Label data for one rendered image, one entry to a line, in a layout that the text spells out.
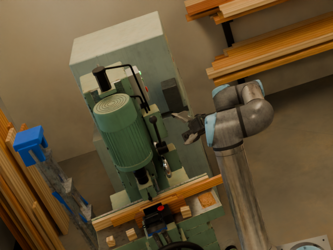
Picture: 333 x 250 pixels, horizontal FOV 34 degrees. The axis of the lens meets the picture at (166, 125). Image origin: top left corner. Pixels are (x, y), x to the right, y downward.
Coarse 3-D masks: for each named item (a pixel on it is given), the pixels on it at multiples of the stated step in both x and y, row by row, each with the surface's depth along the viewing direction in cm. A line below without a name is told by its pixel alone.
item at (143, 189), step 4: (148, 172) 259; (148, 176) 256; (136, 180) 256; (144, 184) 251; (148, 184) 250; (152, 184) 249; (140, 188) 249; (144, 188) 249; (148, 188) 249; (152, 188) 250; (140, 192) 249; (144, 192) 250; (152, 192) 251; (156, 192) 252; (144, 196) 251; (152, 196) 252; (144, 200) 252
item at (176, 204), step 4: (176, 200) 250; (180, 200) 251; (184, 200) 251; (164, 204) 251; (168, 204) 250; (172, 204) 251; (176, 204) 251; (180, 204) 252; (184, 204) 252; (172, 208) 252; (176, 208) 252; (172, 212) 253; (176, 212) 253; (136, 216) 250; (140, 216) 250; (136, 220) 250; (140, 220) 251; (140, 224) 252
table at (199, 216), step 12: (204, 192) 260; (192, 204) 255; (216, 204) 250; (180, 216) 251; (192, 216) 248; (204, 216) 249; (216, 216) 250; (108, 228) 260; (120, 228) 257; (180, 228) 248; (120, 240) 250; (132, 240) 247; (144, 240) 247
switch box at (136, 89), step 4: (128, 68) 265; (136, 68) 262; (128, 72) 261; (136, 72) 258; (128, 76) 258; (132, 76) 258; (136, 76) 258; (140, 76) 259; (132, 80) 259; (140, 80) 260; (132, 84) 260; (136, 84) 260; (140, 84) 261; (132, 88) 261; (136, 88) 261; (144, 88) 262; (136, 92) 262; (140, 92) 262; (144, 92) 263; (148, 96) 265; (140, 100) 264; (148, 100) 265
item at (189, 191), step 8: (216, 176) 261; (200, 184) 260; (208, 184) 260; (216, 184) 261; (176, 192) 260; (184, 192) 260; (192, 192) 261; (136, 208) 259; (120, 216) 258; (128, 216) 258
